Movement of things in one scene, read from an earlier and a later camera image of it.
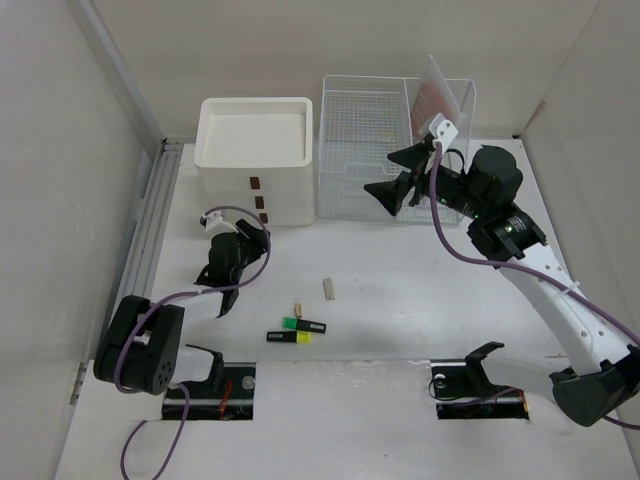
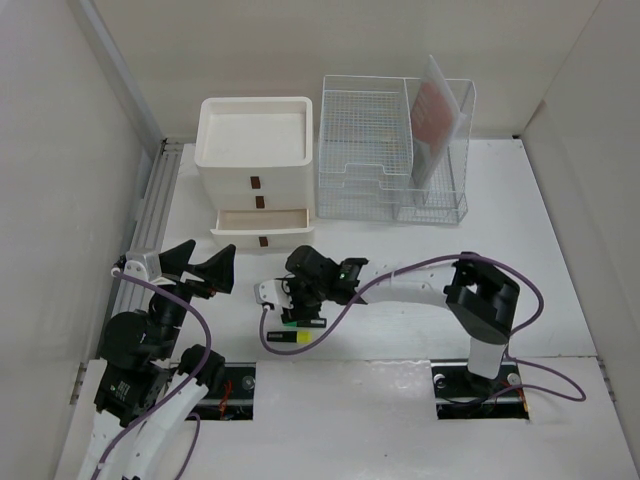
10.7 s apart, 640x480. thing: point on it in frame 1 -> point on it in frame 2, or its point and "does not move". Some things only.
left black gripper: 257,238 -> 217,272
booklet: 433,95 does not move
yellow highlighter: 299,337 does not move
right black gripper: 415,158 -> 299,312
